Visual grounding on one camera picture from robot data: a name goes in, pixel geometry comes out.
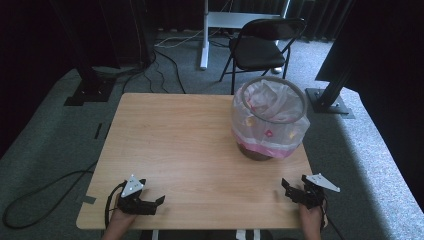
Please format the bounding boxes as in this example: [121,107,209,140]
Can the black cable bundle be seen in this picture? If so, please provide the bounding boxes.
[121,48,187,94]

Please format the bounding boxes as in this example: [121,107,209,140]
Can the grey bin ring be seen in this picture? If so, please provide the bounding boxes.
[240,75,308,125]

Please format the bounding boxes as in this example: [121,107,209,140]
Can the hand-held gripper cable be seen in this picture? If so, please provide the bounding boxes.
[318,196,346,240]
[104,181,126,229]

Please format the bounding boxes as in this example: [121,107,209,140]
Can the black metal post with base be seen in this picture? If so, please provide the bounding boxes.
[305,66,356,120]

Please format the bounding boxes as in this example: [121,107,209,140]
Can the person's left hand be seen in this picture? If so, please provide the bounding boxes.
[108,203,138,231]

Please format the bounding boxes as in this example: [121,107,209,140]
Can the white cable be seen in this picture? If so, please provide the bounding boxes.
[154,29,205,48]

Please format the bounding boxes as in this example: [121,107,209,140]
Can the black floor cable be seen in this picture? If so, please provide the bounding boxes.
[2,160,98,230]

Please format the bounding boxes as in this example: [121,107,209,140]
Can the person's right hand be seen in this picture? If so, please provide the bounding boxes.
[298,203,324,233]

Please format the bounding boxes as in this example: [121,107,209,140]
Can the black stand with base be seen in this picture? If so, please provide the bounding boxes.
[49,0,117,107]

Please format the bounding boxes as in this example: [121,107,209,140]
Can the right hand-held gripper cable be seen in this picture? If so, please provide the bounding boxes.
[318,196,346,240]

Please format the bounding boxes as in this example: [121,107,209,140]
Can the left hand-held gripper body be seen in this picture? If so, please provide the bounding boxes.
[117,174,158,215]

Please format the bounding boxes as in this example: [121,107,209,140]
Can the left hand-held gripper cable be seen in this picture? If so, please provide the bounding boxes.
[104,181,126,229]

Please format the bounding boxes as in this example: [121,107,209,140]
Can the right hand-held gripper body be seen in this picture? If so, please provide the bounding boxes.
[293,173,341,210]

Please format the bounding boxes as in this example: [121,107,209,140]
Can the white desk frame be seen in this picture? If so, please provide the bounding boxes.
[199,0,292,75]

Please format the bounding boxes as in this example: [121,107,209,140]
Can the black folding chair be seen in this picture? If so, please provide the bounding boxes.
[218,17,307,95]

